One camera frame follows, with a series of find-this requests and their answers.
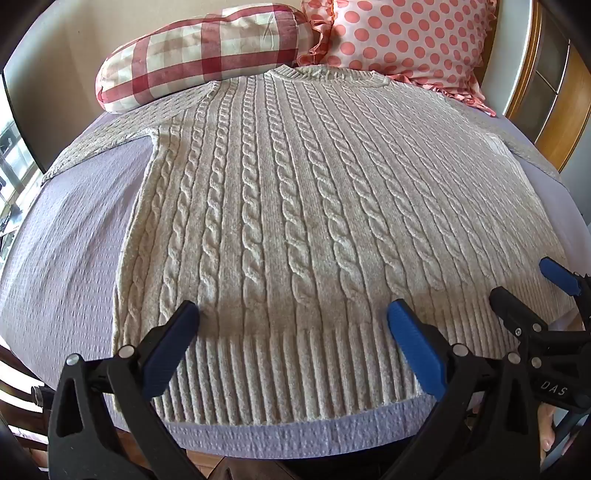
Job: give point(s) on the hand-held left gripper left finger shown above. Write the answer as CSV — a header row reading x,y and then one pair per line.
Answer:
x,y
171,350

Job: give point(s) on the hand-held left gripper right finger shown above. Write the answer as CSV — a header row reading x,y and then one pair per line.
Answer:
x,y
415,346

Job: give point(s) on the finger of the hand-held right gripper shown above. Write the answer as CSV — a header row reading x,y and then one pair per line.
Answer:
x,y
559,275
510,308

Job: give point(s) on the person's right hand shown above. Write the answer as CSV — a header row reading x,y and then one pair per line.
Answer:
x,y
547,427

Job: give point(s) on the lavender textured bed blanket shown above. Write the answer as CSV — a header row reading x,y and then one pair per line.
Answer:
x,y
69,258

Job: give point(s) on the brown striped cloth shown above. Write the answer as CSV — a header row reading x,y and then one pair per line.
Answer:
x,y
21,397

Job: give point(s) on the window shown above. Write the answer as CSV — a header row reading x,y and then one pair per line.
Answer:
x,y
11,161

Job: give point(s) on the pink polka dot pillow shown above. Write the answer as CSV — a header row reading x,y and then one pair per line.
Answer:
x,y
406,41

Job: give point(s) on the red white plaid pillow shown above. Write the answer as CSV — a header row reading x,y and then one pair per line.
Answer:
x,y
203,50

